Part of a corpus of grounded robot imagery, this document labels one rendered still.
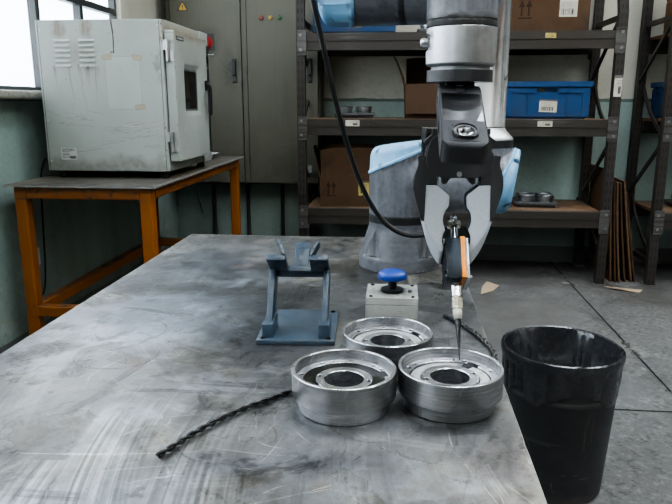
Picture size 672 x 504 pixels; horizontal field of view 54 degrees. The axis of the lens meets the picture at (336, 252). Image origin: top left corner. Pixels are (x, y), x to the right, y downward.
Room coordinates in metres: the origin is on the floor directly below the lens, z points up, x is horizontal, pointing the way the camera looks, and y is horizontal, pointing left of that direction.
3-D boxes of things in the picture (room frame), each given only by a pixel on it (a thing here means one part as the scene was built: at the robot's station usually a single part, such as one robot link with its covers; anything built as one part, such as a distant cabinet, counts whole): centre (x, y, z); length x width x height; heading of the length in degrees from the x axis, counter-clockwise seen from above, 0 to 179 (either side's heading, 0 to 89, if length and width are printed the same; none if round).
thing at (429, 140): (0.75, -0.13, 1.07); 0.09 x 0.08 x 0.12; 177
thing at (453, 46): (0.74, -0.13, 1.15); 0.08 x 0.08 x 0.05
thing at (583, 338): (1.77, -0.64, 0.21); 0.34 x 0.34 x 0.43
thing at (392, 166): (1.21, -0.13, 0.97); 0.13 x 0.12 x 0.14; 75
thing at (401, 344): (0.73, -0.06, 0.82); 0.10 x 0.10 x 0.04
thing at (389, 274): (0.88, -0.08, 0.85); 0.04 x 0.04 x 0.05
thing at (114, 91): (3.12, 0.91, 1.10); 0.62 x 0.61 x 0.65; 174
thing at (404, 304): (0.88, -0.08, 0.82); 0.08 x 0.07 x 0.05; 174
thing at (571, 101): (4.24, -1.28, 1.11); 0.52 x 0.38 x 0.22; 84
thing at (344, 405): (0.62, -0.01, 0.82); 0.10 x 0.10 x 0.04
